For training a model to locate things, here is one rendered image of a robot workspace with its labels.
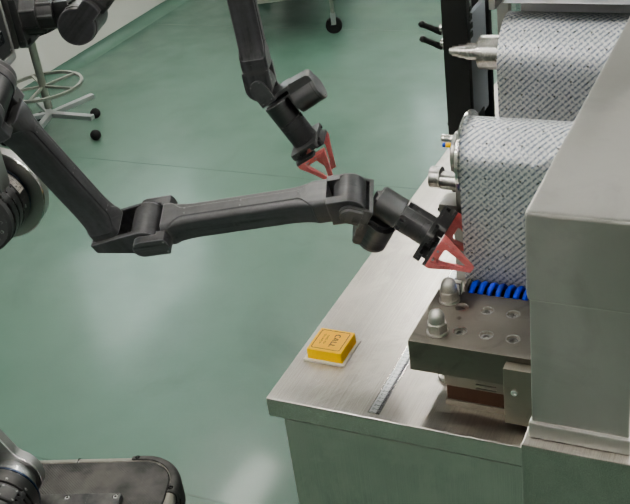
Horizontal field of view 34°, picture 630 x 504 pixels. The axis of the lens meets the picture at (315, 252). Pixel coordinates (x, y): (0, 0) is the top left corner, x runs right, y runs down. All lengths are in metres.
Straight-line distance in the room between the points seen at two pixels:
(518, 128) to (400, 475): 0.62
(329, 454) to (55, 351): 2.05
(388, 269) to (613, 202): 1.40
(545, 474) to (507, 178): 0.90
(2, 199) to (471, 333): 0.96
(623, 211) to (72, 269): 3.61
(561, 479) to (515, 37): 1.14
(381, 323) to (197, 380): 1.54
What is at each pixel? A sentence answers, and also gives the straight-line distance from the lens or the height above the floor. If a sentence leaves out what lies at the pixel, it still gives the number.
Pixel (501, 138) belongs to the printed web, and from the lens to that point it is 1.72.
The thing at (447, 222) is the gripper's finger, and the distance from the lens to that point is 1.81.
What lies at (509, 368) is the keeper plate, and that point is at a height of 1.02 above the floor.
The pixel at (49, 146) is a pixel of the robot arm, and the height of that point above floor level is 1.36.
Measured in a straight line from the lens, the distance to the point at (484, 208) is 1.76.
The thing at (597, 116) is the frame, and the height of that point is 1.65.
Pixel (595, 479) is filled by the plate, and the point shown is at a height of 1.42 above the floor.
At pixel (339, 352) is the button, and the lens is 1.88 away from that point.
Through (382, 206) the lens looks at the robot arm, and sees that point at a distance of 1.80.
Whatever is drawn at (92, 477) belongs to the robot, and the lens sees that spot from 2.81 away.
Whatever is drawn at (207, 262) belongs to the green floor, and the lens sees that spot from 4.08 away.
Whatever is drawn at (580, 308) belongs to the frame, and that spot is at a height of 1.57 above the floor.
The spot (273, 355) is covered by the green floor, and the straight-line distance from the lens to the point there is 3.49.
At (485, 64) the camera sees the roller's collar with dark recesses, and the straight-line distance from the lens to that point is 1.97.
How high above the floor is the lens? 2.03
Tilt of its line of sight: 30 degrees down
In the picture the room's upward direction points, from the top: 8 degrees counter-clockwise
